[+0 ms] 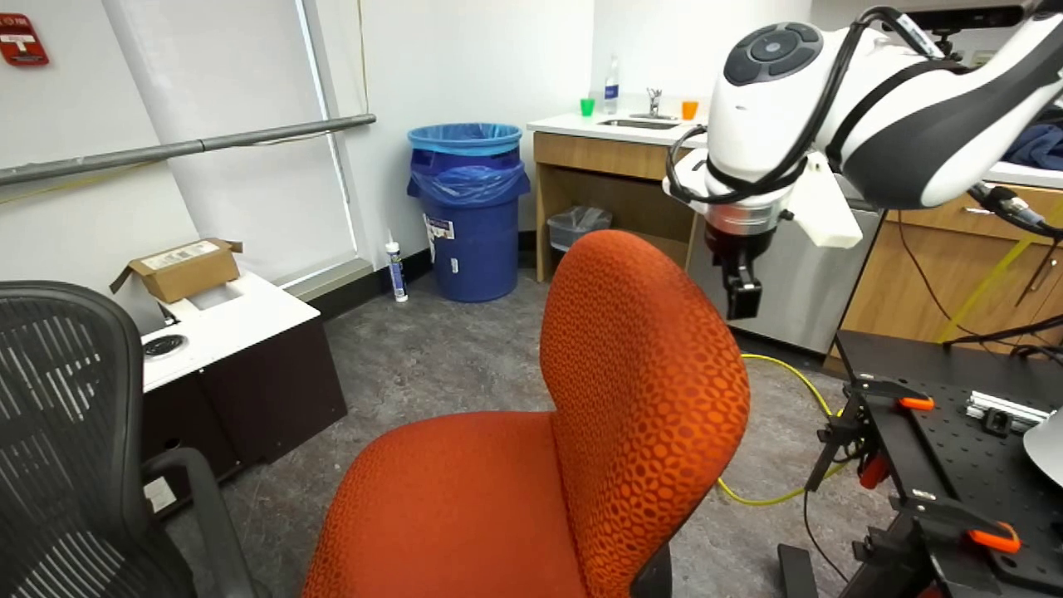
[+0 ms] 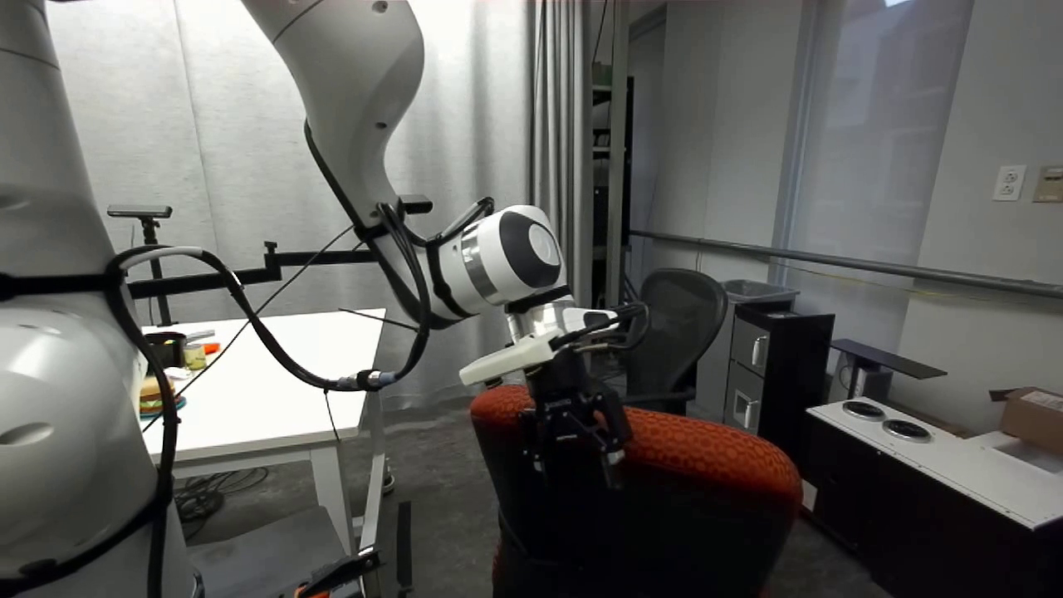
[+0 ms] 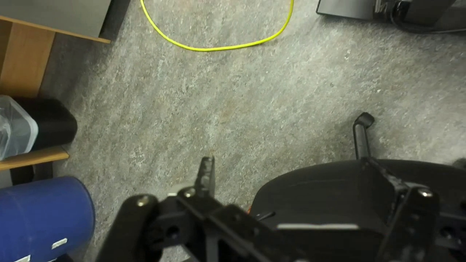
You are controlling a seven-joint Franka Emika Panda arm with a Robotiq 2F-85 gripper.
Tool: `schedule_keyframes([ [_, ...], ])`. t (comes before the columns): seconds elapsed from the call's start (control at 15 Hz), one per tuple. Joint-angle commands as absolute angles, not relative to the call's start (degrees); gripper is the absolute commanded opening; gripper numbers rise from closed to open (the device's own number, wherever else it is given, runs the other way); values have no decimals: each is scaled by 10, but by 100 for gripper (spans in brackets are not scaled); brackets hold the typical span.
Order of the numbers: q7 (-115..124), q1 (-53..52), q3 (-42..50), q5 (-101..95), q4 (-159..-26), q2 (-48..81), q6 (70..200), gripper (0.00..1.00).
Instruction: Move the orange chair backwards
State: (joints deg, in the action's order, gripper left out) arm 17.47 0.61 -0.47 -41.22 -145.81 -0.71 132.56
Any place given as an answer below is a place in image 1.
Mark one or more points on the blue trash bin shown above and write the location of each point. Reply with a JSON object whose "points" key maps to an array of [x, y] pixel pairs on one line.
{"points": [[470, 221]]}

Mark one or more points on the black orange bar clamp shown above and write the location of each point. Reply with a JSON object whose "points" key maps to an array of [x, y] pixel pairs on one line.
{"points": [[875, 427], [953, 543]]}

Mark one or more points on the red wall sign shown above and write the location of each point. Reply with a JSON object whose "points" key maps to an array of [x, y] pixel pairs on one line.
{"points": [[21, 36]]}

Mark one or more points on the white spray bottle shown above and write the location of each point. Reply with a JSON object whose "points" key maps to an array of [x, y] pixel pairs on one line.
{"points": [[396, 278]]}

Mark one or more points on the black round disc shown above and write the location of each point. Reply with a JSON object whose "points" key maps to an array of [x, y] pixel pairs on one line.
{"points": [[165, 344]]}

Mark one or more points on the cardboard box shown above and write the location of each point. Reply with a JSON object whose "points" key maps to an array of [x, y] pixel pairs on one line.
{"points": [[183, 270]]}

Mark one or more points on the dark robot stand table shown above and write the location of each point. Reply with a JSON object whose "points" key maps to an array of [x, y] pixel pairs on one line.
{"points": [[964, 486]]}

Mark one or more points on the chrome faucet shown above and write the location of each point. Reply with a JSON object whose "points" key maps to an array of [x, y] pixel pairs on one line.
{"points": [[657, 105]]}

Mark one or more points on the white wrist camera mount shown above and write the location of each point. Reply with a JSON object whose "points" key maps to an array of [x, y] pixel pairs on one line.
{"points": [[824, 202]]}

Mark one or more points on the green cup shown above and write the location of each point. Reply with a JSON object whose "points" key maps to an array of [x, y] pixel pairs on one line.
{"points": [[585, 107]]}

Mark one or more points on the stainless steel appliance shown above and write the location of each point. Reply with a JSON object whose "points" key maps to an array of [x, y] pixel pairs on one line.
{"points": [[798, 286]]}

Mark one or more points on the orange fabric office chair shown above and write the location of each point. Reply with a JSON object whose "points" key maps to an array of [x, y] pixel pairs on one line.
{"points": [[643, 366]]}

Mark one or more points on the grey wall rail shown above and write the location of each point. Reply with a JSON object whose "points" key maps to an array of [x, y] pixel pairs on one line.
{"points": [[166, 147]]}

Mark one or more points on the orange cup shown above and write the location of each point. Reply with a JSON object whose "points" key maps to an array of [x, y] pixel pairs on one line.
{"points": [[690, 109]]}

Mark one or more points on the black mesh office chair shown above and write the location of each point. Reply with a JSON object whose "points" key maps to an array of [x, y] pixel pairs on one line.
{"points": [[67, 385]]}

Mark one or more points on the clear plastic bottle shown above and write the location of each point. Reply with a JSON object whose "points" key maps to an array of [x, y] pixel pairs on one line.
{"points": [[614, 86]]}

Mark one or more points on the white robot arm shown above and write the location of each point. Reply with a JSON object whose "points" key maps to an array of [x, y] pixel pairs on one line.
{"points": [[777, 109]]}

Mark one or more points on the low white-topped black table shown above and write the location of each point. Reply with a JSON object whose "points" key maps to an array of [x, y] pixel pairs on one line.
{"points": [[235, 317]]}

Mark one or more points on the blue cloth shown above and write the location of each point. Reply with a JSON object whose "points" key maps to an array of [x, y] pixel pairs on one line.
{"points": [[1040, 147]]}

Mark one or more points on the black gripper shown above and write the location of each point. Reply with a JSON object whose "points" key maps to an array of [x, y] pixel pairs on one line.
{"points": [[739, 254]]}

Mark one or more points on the silver metal block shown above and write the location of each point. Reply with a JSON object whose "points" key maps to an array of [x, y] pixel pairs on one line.
{"points": [[1001, 413]]}

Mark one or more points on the mesh wastebasket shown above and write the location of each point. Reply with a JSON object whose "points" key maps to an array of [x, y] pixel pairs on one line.
{"points": [[581, 228]]}

